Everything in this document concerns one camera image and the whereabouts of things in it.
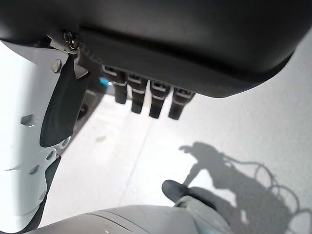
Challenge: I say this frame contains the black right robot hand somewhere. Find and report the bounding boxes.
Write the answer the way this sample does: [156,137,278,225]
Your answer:
[0,0,312,234]

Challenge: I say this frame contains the silver right robot leg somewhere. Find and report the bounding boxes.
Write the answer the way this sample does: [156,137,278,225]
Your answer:
[31,179,234,234]

